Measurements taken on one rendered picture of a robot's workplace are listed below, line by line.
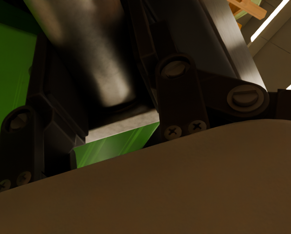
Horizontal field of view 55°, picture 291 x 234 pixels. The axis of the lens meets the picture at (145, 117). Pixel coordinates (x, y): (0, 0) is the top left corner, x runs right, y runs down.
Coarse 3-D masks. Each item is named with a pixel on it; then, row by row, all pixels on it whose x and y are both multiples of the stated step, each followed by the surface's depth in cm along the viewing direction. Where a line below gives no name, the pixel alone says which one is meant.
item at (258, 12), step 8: (232, 0) 254; (240, 0) 252; (248, 0) 250; (256, 0) 263; (232, 8) 286; (240, 8) 263; (248, 8) 255; (256, 8) 256; (240, 16) 294; (256, 16) 261; (264, 16) 258; (240, 24) 300
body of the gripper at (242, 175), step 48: (192, 144) 6; (240, 144) 5; (288, 144) 5; (0, 192) 7; (48, 192) 6; (96, 192) 6; (144, 192) 5; (192, 192) 5; (240, 192) 5; (288, 192) 4
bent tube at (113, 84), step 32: (32, 0) 9; (64, 0) 8; (96, 0) 9; (64, 32) 9; (96, 32) 9; (128, 32) 10; (96, 64) 10; (128, 64) 11; (96, 96) 11; (128, 96) 12; (96, 128) 12; (128, 128) 12
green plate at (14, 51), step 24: (0, 0) 16; (0, 24) 13; (24, 24) 14; (0, 48) 14; (24, 48) 14; (0, 72) 15; (24, 72) 15; (0, 96) 16; (24, 96) 16; (0, 120) 17; (96, 144) 20; (120, 144) 20; (144, 144) 20
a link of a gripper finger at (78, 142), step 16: (48, 48) 11; (32, 64) 10; (48, 64) 10; (64, 64) 11; (32, 80) 10; (48, 80) 9; (64, 80) 11; (32, 96) 9; (48, 96) 9; (64, 96) 10; (80, 96) 12; (48, 112) 10; (64, 112) 10; (80, 112) 11; (48, 128) 9; (64, 128) 10; (80, 128) 11; (48, 144) 9; (64, 144) 10; (80, 144) 11; (48, 160) 10; (48, 176) 10
